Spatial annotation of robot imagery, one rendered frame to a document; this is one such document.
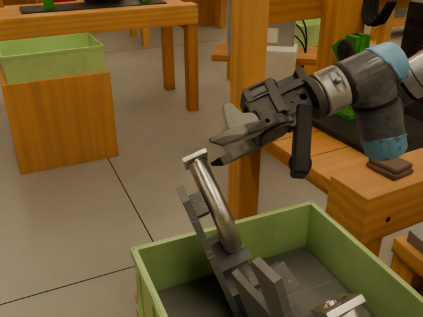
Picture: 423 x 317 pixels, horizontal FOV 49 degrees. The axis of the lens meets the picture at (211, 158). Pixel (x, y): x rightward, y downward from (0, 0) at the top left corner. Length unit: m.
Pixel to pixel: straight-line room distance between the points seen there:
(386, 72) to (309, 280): 0.46
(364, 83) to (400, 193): 0.57
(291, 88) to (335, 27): 1.03
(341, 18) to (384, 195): 0.76
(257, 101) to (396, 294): 0.42
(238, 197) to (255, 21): 0.67
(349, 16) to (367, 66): 1.03
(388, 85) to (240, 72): 0.85
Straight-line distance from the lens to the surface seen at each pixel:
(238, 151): 0.78
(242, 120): 0.69
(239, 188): 1.76
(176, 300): 0.95
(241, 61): 1.57
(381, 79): 0.79
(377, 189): 1.26
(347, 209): 1.27
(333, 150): 1.48
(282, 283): 0.56
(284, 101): 0.73
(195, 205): 0.70
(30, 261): 2.51
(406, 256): 1.17
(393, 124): 0.82
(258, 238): 1.01
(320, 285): 1.01
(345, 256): 0.99
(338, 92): 0.75
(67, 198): 2.94
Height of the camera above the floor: 1.52
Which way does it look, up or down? 28 degrees down
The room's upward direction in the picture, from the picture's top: straight up
